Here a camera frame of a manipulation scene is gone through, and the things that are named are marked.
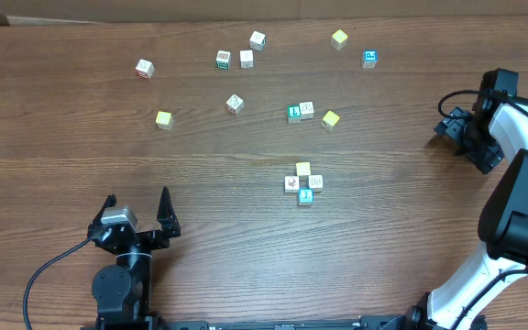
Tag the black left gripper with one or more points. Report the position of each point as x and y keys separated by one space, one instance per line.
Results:
x=142 y=238

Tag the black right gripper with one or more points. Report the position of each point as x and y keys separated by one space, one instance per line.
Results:
x=464 y=133

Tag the yellow top duck block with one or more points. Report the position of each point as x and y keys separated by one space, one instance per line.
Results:
x=329 y=120

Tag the red bird yellow block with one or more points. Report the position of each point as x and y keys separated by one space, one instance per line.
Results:
x=291 y=184

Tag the engraved plain wooden block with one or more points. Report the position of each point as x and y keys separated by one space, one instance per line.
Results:
x=316 y=182

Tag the plain I wooden block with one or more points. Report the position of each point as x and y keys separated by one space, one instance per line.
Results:
x=307 y=110

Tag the blue T wooden block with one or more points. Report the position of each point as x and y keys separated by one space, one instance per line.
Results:
x=305 y=197

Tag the yellow S wooden block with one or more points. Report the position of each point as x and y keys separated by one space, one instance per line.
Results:
x=303 y=168

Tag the green L wooden block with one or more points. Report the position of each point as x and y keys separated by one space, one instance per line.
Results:
x=294 y=114

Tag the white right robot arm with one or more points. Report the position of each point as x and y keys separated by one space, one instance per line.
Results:
x=495 y=129

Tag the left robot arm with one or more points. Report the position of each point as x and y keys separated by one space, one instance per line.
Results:
x=123 y=290

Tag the yellow top left block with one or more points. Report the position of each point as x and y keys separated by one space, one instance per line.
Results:
x=164 y=120

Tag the blue top turtle block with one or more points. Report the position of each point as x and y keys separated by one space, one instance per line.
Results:
x=369 y=59

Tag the red U wooden block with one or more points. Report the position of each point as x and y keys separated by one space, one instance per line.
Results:
x=145 y=68

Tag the red C wooden block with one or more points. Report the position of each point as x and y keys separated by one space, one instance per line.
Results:
x=234 y=104

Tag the yellow top far block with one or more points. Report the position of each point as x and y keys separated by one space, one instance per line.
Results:
x=339 y=39

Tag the green B wooden block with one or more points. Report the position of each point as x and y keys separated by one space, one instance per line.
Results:
x=223 y=59

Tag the ice cream wooden block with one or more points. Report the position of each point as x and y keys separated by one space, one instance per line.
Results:
x=246 y=59

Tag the dark green J wooden block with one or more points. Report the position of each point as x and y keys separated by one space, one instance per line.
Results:
x=257 y=41

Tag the brown cardboard backdrop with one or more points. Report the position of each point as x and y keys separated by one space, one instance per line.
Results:
x=109 y=11

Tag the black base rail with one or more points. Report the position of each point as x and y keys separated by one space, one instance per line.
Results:
x=373 y=322

